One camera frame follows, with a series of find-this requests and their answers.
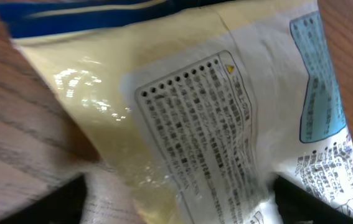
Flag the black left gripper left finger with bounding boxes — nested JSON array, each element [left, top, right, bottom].
[[0, 174, 87, 224]]

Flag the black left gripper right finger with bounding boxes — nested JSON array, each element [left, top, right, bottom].
[[273, 176, 353, 224]]

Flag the cream blue snack bag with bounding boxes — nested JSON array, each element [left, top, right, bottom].
[[0, 0, 353, 223]]

